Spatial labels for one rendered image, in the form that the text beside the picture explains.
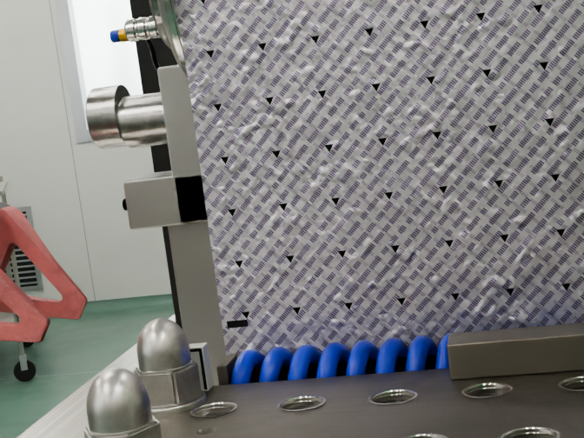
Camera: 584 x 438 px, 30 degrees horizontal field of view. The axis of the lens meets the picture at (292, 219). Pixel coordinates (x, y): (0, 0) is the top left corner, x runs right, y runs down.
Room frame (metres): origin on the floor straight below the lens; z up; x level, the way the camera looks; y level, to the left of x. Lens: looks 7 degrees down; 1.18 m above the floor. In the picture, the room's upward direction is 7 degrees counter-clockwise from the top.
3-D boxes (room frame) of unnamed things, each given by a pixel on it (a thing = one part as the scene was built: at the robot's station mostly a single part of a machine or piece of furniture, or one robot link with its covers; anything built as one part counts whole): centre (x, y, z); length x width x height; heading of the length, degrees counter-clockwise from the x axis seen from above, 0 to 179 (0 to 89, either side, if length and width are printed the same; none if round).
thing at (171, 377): (0.54, 0.07, 1.05); 0.04 x 0.04 x 0.04
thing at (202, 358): (0.57, 0.07, 1.04); 0.02 x 0.01 x 0.02; 78
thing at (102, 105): (0.72, 0.11, 1.18); 0.04 x 0.02 x 0.04; 168
